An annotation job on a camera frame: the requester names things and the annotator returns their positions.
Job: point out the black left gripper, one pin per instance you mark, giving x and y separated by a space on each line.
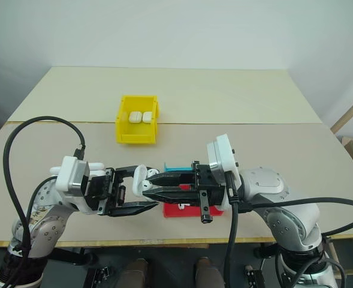
105 192

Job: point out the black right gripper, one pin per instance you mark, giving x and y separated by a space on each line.
207 180

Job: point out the white earbud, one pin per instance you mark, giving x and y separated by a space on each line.
147 183
182 206
153 171

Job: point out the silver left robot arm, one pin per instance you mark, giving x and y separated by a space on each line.
44 222

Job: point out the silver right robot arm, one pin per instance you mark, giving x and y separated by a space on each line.
272 192

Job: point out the yellow plastic bin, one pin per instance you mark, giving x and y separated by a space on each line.
137 124

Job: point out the blue plastic tray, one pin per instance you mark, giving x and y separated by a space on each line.
171 168

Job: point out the red plastic tray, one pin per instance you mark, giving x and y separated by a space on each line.
182 211

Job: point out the brown rounded foot shape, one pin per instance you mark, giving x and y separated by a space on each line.
209 274
135 274

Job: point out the black table leg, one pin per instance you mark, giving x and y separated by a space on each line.
71 256
266 250

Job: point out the black studded foot block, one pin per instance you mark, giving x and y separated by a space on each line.
102 277
255 277

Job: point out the wooden beam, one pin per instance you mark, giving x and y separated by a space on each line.
350 111

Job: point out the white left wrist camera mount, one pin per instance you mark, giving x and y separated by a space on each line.
71 175

